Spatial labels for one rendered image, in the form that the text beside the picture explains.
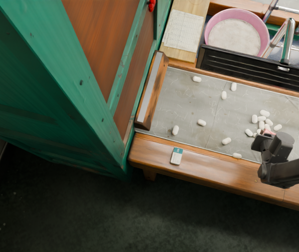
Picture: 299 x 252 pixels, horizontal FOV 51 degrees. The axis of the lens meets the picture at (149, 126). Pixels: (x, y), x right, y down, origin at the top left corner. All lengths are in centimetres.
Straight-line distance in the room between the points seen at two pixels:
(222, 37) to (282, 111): 40
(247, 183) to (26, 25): 103
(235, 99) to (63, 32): 101
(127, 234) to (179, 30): 118
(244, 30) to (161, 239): 122
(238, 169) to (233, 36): 57
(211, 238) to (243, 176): 81
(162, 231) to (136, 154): 84
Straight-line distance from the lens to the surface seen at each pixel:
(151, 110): 115
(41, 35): 33
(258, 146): 114
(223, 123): 126
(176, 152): 116
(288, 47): 100
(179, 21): 138
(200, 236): 195
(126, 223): 193
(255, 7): 149
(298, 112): 137
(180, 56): 130
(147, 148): 118
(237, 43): 142
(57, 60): 37
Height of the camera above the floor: 193
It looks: 75 degrees down
